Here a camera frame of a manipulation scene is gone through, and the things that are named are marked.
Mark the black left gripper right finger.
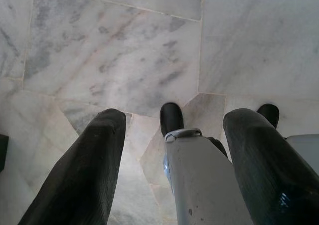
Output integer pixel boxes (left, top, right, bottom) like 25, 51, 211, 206
223, 108, 319, 225

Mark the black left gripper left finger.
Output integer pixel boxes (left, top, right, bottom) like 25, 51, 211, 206
17, 108, 127, 225

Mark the black right robot foot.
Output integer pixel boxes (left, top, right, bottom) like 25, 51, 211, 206
256, 103, 280, 130

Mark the grey left robot leg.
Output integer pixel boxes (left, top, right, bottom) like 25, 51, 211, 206
163, 128, 253, 225

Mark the dark block-shaped object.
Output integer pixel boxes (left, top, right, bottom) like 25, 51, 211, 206
0, 134, 9, 172

